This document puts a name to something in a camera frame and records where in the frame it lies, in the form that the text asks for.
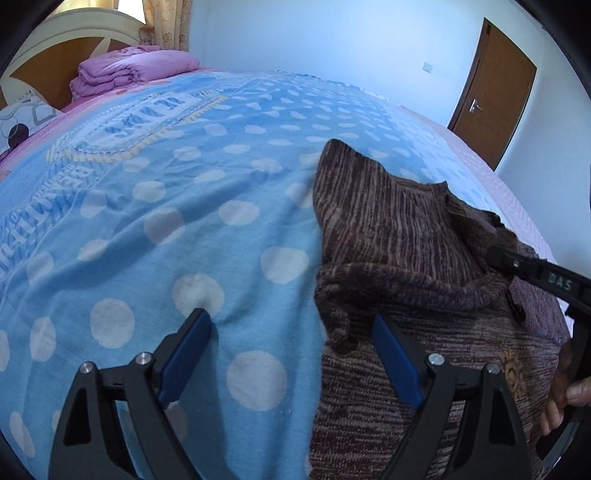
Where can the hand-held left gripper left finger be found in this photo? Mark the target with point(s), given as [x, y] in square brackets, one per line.
[184, 357]

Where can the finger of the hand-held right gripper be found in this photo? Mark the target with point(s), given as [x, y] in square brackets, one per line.
[545, 276]

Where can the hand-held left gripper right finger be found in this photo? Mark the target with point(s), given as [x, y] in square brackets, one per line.
[397, 364]

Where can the brown knitted sweater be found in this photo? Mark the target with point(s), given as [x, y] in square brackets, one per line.
[392, 230]

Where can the person's right hand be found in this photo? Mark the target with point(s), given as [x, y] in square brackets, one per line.
[561, 392]

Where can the pink dotted blanket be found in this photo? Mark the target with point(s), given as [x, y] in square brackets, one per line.
[508, 194]

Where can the blue polka-dot blanket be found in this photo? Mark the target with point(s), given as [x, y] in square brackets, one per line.
[184, 184]

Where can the brown wooden door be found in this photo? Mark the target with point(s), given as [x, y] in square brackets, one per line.
[498, 92]

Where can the white patterned pillow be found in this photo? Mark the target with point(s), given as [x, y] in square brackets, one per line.
[23, 120]

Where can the folded pink quilt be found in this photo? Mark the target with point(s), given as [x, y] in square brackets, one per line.
[134, 69]

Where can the cream and wood headboard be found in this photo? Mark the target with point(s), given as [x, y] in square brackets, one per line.
[46, 60]

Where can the yellow patterned curtain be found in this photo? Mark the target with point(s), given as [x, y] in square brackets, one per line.
[168, 23]

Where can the white wall switch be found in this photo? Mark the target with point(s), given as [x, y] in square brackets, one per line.
[427, 67]

